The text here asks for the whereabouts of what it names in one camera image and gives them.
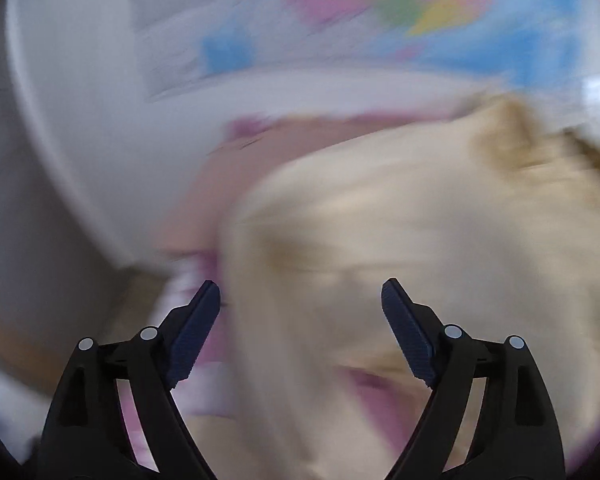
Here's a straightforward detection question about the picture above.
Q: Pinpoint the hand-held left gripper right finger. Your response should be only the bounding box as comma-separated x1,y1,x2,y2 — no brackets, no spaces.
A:
381,277,566,480

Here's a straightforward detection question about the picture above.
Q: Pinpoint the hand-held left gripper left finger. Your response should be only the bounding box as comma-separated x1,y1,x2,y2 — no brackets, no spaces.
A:
37,280,222,480

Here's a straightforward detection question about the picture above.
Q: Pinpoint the cream garment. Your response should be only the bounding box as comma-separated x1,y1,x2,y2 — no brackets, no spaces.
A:
185,95,600,480

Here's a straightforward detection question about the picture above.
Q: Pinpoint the light pink cloth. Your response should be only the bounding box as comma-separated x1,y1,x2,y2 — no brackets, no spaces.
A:
155,117,431,261

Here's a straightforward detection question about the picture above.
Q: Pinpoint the mustard brown garment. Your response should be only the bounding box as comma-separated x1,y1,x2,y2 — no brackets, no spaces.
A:
467,95,600,196

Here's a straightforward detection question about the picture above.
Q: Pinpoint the colourful wall map poster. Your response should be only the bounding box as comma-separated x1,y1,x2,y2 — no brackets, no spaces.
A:
130,0,600,103

